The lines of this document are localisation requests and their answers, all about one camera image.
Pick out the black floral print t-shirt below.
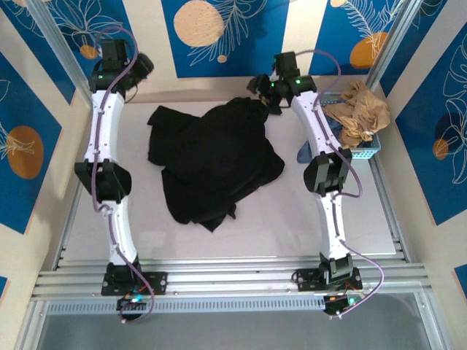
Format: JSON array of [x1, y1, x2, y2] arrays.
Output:
[[147, 96, 286, 233]]

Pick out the blue crumpled t-shirt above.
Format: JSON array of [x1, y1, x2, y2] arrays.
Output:
[[295, 118, 347, 166]]

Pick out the tan crumpled t-shirt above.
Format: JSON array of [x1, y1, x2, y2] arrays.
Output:
[[323, 80, 392, 149]]

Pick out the light blue plastic basket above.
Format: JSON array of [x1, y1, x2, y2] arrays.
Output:
[[315, 90, 383, 161]]

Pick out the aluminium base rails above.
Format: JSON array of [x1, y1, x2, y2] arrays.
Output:
[[31, 257, 433, 303]]

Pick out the grey panel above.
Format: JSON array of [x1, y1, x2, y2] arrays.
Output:
[[36, 312, 431, 350]]

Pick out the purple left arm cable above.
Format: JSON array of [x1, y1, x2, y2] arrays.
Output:
[[90, 28, 156, 324]]

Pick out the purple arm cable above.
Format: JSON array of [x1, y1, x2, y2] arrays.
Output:
[[295, 49, 386, 318], [90, 28, 156, 324]]

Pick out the aluminium frame post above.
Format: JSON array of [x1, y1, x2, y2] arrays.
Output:
[[27, 0, 96, 81], [366, 0, 448, 88]]

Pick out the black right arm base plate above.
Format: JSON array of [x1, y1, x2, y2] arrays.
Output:
[[293, 268, 364, 292]]

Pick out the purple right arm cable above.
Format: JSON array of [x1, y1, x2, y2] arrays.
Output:
[[295, 49, 386, 318]]

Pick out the grey slotted cable duct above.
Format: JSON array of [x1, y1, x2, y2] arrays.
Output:
[[47, 295, 420, 315]]

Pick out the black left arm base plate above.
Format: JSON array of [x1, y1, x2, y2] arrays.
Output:
[[101, 270, 169, 297]]

